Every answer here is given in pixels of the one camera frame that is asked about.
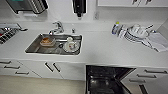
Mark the white two-door base cabinet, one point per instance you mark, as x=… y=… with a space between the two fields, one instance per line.
x=63 y=70

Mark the chrome faucet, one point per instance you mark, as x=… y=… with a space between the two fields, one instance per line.
x=57 y=28

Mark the white drawer unit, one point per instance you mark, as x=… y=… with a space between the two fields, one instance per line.
x=16 y=68
x=153 y=77

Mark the orange bowl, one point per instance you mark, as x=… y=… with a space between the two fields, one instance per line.
x=47 y=41

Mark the stack of white plates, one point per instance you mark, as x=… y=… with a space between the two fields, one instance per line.
x=136 y=34

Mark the steel sink basin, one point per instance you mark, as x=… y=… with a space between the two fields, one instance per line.
x=31 y=49

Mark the steel paper towel dispenser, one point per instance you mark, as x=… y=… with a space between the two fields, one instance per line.
x=26 y=5

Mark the stainless steel dishwasher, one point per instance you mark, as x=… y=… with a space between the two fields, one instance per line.
x=100 y=71

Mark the black soap dispenser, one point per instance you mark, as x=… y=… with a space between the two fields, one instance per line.
x=79 y=6

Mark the small white bottle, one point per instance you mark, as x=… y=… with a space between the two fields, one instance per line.
x=122 y=32

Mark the blue dish soap bottle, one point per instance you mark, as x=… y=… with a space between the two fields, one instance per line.
x=115 y=28

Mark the white wall socket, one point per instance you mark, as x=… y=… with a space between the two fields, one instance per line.
x=96 y=15

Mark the white wall cabinet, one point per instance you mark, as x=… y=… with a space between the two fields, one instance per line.
x=133 y=2

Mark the white mug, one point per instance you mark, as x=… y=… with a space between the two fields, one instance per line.
x=70 y=45

